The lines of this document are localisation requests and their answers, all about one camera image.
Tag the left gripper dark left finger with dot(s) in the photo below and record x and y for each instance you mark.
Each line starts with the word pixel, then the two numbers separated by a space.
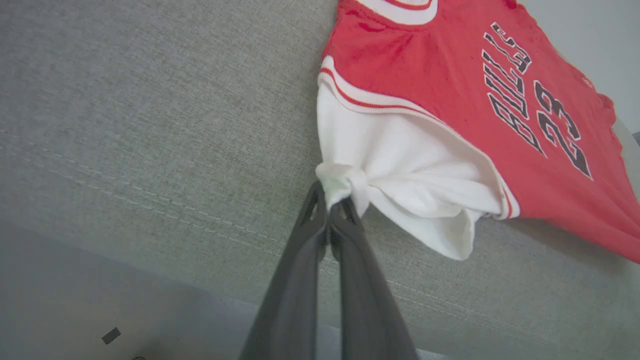
pixel 295 290

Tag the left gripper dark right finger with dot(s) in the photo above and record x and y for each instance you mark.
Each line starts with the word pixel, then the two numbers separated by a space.
pixel 365 300

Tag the red and white basketball jersey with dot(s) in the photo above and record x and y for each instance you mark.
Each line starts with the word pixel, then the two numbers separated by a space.
pixel 450 75

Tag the small black floor piece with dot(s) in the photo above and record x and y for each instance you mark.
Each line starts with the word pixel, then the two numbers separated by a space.
pixel 111 335

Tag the grey fabric sofa cushion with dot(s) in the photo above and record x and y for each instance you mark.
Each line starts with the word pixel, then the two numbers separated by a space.
pixel 150 125

